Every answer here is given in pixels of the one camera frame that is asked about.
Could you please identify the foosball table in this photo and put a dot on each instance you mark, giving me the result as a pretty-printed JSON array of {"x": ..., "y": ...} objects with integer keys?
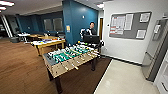
[{"x": 66, "y": 58}]

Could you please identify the ceiling light panel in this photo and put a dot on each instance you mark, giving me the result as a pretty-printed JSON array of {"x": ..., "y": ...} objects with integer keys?
[
  {"x": 100, "y": 5},
  {"x": 2, "y": 8},
  {"x": 6, "y": 3}
]

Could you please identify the yellow air hockey table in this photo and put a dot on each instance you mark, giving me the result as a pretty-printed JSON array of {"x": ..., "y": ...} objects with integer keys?
[{"x": 48, "y": 43}]

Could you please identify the white paper sheet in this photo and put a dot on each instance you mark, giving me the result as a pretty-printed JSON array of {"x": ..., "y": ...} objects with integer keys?
[
  {"x": 157, "y": 28},
  {"x": 145, "y": 17},
  {"x": 129, "y": 21},
  {"x": 141, "y": 33}
]

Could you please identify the grey ottoman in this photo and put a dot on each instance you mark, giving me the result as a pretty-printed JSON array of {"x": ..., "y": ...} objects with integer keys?
[{"x": 14, "y": 39}]

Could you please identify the interior window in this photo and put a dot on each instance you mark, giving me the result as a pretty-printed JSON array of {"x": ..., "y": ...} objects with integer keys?
[
  {"x": 58, "y": 24},
  {"x": 48, "y": 24}
]

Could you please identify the small white table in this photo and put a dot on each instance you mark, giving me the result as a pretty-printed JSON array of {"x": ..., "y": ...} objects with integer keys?
[{"x": 23, "y": 34}]

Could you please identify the brown wooden door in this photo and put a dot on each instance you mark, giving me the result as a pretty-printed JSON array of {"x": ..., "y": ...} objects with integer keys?
[{"x": 100, "y": 30}]

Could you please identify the wooden table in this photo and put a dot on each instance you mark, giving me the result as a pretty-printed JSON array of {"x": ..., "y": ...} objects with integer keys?
[{"x": 40, "y": 35}]

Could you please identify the red white poster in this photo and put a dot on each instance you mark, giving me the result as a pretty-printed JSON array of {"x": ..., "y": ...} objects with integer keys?
[{"x": 116, "y": 25}]

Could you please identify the person in dark top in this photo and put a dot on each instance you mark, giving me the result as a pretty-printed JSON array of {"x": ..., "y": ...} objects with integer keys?
[{"x": 90, "y": 29}]

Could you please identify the black monitor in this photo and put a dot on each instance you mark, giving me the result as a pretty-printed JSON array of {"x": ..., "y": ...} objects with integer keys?
[{"x": 91, "y": 38}]

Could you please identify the yellow wall notice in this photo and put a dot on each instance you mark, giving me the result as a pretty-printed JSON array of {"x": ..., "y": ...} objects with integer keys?
[{"x": 68, "y": 28}]

